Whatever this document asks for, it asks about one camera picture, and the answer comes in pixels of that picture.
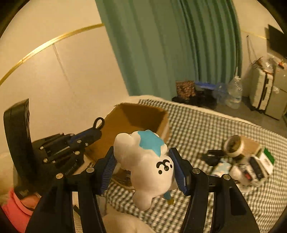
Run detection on black white device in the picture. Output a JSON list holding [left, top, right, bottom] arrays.
[[238, 156, 269, 187]]

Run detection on grey cabinet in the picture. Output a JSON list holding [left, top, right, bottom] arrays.
[[265, 66, 286, 120]]

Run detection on white tape ring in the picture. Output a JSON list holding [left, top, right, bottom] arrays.
[[223, 134, 246, 158]]

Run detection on black glossy tray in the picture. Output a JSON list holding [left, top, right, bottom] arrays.
[[201, 149, 225, 167]]

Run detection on cardboard box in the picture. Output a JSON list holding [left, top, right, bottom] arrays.
[[84, 102, 171, 186]]

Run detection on white suitcase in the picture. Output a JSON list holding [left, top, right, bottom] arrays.
[[249, 65, 273, 112]]

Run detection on checkered bed cover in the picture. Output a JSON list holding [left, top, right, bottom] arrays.
[[73, 98, 287, 233]]

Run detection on green curtain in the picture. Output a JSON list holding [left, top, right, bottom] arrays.
[[96, 1, 242, 100]]

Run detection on blue tissue pack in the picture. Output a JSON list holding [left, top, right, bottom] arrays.
[[210, 161, 232, 177]]

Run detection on white plush toy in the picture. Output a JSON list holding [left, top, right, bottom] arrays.
[[113, 130, 178, 211]]

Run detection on green white carton box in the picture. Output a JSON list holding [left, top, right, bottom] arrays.
[[256, 147, 275, 175]]

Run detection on clear water bottle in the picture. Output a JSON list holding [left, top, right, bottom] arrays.
[[225, 76, 243, 109]]

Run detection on person left hand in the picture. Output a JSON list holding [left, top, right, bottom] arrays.
[[14, 186, 41, 211]]

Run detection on wall television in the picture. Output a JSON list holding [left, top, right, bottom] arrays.
[[269, 25, 287, 58]]

